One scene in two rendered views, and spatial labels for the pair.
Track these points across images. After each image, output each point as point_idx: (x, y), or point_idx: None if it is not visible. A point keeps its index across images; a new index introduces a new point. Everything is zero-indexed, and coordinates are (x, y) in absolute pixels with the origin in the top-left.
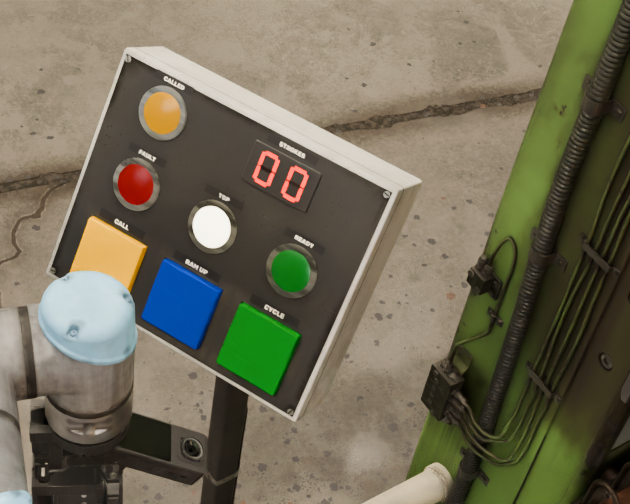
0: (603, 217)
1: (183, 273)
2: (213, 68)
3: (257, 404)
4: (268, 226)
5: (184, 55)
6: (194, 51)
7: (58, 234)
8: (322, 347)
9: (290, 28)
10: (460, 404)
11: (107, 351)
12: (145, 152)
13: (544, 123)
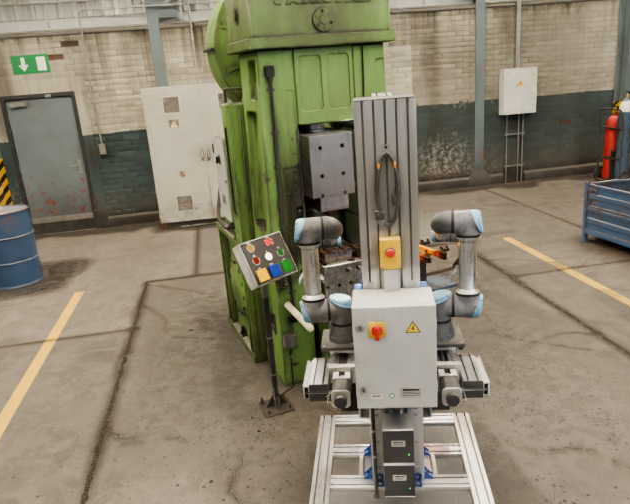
0: (289, 222)
1: (272, 265)
2: (73, 400)
3: (213, 396)
4: (273, 249)
5: (61, 406)
6: (61, 404)
7: (129, 430)
8: (291, 257)
9: (65, 385)
10: (286, 279)
11: None
12: (253, 255)
13: (273, 219)
